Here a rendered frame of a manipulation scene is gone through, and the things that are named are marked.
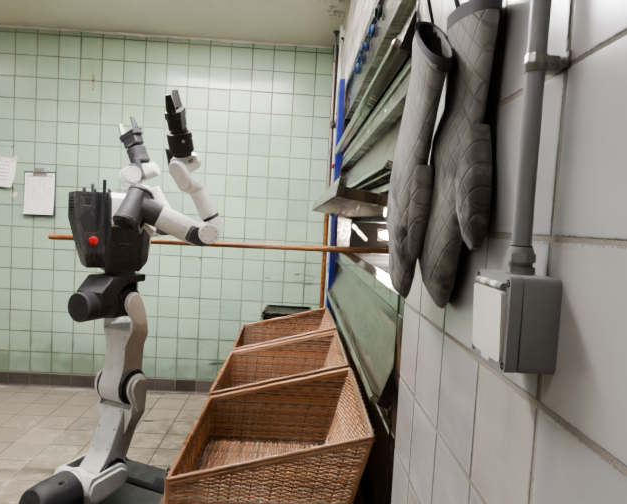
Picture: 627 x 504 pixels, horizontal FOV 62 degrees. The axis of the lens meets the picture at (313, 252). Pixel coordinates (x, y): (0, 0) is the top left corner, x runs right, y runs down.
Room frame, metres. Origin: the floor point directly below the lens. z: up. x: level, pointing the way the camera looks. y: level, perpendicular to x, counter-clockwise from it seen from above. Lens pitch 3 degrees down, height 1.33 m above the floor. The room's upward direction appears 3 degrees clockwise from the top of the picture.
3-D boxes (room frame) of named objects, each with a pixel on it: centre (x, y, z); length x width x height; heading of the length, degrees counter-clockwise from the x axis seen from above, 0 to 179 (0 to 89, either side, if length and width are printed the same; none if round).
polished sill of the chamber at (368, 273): (2.03, -0.19, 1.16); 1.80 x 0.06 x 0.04; 2
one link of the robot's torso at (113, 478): (1.97, 0.82, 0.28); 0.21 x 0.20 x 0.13; 157
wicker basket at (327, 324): (2.60, 0.12, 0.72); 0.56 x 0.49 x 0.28; 3
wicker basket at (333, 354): (2.00, 0.10, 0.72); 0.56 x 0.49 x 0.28; 2
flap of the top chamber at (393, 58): (2.03, -0.17, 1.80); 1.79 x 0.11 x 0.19; 2
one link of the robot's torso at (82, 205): (2.05, 0.80, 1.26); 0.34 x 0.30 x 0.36; 32
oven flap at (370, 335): (2.03, -0.17, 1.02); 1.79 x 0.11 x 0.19; 2
